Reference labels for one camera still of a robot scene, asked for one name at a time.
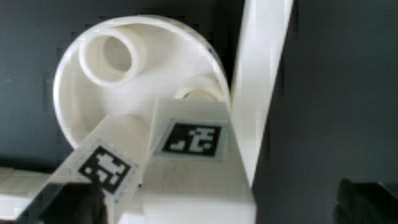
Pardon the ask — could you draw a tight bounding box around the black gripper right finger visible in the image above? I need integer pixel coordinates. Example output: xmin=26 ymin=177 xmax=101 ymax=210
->
xmin=334 ymin=179 xmax=398 ymax=224

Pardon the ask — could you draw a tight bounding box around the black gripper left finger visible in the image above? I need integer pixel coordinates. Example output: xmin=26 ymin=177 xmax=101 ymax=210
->
xmin=23 ymin=183 xmax=108 ymax=224

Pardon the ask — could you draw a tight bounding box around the white stool leg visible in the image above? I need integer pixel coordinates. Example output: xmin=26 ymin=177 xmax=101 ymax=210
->
xmin=144 ymin=99 xmax=255 ymax=224
xmin=16 ymin=114 xmax=149 ymax=224

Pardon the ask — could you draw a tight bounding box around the white round stool seat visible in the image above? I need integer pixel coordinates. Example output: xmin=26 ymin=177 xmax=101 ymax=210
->
xmin=53 ymin=15 xmax=231 ymax=145

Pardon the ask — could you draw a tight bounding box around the white front rail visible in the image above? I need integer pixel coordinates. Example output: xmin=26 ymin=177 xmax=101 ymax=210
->
xmin=0 ymin=167 xmax=49 ymax=218

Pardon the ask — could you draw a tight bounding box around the white rail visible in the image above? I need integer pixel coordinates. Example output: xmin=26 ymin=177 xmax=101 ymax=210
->
xmin=231 ymin=0 xmax=293 ymax=182
xmin=0 ymin=167 xmax=49 ymax=218

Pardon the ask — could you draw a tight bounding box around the white right rail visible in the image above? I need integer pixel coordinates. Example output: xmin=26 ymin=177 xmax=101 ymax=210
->
xmin=231 ymin=0 xmax=293 ymax=182

